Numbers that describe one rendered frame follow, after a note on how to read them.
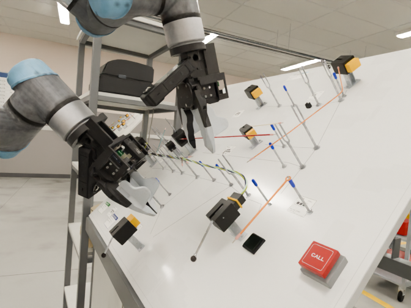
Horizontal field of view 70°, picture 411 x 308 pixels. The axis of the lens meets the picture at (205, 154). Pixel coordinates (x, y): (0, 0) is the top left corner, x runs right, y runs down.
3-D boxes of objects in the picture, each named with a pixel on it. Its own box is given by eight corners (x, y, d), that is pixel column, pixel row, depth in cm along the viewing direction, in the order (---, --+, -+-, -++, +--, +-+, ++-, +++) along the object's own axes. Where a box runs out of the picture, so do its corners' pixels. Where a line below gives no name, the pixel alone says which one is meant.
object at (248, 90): (257, 99, 126) (246, 82, 123) (268, 103, 116) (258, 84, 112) (248, 106, 126) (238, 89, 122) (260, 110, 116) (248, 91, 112)
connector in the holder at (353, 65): (356, 65, 86) (353, 57, 85) (361, 65, 85) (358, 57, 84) (347, 72, 86) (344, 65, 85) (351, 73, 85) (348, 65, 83)
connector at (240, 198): (225, 211, 68) (221, 206, 67) (238, 197, 70) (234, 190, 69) (233, 214, 65) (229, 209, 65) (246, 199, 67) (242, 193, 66)
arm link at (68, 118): (41, 132, 53) (73, 119, 60) (60, 150, 54) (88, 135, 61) (59, 105, 50) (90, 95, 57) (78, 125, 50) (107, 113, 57)
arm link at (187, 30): (171, 19, 51) (156, 30, 58) (177, 46, 52) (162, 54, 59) (208, 15, 54) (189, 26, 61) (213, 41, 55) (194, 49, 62)
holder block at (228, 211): (214, 226, 68) (205, 215, 66) (230, 208, 69) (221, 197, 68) (224, 233, 64) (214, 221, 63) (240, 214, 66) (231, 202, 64)
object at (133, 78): (96, 91, 145) (99, 52, 144) (87, 95, 165) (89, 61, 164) (153, 100, 162) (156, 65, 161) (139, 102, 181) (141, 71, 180)
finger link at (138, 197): (163, 212, 52) (127, 174, 52) (144, 227, 55) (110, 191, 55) (170, 203, 55) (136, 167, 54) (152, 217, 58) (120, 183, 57)
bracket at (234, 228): (229, 234, 70) (218, 220, 68) (236, 227, 71) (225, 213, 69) (240, 241, 66) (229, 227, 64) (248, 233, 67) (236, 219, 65)
